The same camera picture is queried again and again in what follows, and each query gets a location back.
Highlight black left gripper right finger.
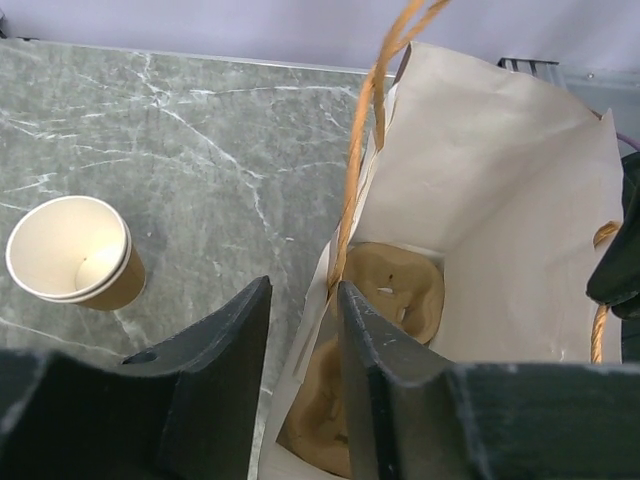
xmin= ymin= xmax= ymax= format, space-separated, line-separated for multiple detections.
xmin=337 ymin=282 xmax=639 ymax=479

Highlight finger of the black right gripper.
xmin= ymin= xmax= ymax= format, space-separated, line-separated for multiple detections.
xmin=585 ymin=152 xmax=640 ymax=321

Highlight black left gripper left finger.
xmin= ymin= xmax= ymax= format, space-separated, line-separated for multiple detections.
xmin=1 ymin=276 xmax=272 ymax=479

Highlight single brown pulp carrier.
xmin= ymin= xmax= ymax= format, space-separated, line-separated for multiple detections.
xmin=276 ymin=241 xmax=446 ymax=479

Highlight brown paper takeout bag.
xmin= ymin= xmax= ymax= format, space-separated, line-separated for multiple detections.
xmin=258 ymin=1 xmax=623 ymax=479

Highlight brown paper cups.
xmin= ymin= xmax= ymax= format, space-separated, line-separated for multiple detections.
xmin=5 ymin=195 xmax=146 ymax=311

